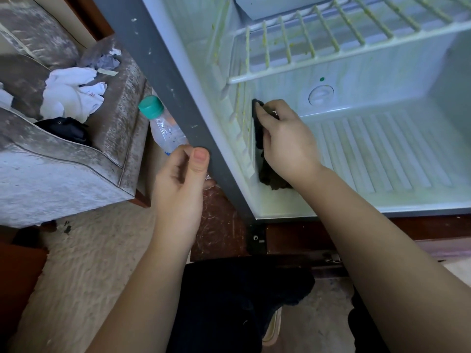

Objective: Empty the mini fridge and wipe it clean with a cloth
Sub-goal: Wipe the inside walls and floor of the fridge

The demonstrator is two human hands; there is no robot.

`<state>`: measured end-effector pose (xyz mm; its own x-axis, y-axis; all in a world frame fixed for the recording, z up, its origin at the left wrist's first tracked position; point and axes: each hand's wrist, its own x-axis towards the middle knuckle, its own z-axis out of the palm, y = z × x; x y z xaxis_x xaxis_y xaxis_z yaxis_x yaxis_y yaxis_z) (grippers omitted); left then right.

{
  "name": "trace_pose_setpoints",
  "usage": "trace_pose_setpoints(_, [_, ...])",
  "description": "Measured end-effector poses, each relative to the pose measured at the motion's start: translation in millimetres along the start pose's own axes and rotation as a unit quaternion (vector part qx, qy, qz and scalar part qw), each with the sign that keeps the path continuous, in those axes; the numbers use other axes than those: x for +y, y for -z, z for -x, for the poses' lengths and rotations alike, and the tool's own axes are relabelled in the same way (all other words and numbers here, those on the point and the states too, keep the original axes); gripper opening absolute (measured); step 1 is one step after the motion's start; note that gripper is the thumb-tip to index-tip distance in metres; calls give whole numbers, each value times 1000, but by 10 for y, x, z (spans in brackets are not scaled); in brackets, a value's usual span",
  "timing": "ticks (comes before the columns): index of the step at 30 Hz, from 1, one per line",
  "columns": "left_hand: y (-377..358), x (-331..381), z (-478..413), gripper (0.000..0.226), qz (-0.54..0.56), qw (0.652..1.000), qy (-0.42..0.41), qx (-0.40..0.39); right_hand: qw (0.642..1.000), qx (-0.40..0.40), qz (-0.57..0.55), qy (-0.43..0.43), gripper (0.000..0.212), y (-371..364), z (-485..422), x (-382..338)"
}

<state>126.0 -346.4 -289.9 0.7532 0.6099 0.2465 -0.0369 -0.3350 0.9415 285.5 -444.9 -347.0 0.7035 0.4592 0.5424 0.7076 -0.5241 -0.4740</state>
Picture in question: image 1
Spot small white garment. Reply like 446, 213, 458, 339
46, 67, 98, 87

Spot grey velvet sofa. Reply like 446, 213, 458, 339
0, 0, 152, 228

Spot green cap water bottle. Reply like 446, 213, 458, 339
138, 95, 191, 156

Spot person's left hand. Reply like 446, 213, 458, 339
151, 145, 211, 254

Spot grey garment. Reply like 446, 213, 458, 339
82, 49, 122, 72

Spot dark grey cloth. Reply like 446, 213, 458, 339
251, 98, 294, 191

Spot person's left forearm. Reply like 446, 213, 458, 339
84, 242, 196, 353

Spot black garment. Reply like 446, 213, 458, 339
35, 117, 93, 146

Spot large white garment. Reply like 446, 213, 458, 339
38, 80, 107, 122

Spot person's right hand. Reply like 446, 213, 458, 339
253, 99, 325, 190

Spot person's left foot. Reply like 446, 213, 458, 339
261, 305, 284, 347

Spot person's right forearm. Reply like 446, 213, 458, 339
294, 169, 471, 353

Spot dark red wooden stand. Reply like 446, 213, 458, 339
191, 176, 471, 280

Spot grey velvet cushion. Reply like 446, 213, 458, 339
0, 2, 82, 67

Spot white wire shelf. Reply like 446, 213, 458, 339
224, 0, 471, 87

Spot person's dark trousers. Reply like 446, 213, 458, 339
168, 255, 391, 353

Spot grey mini fridge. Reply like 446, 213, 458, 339
88, 0, 471, 221

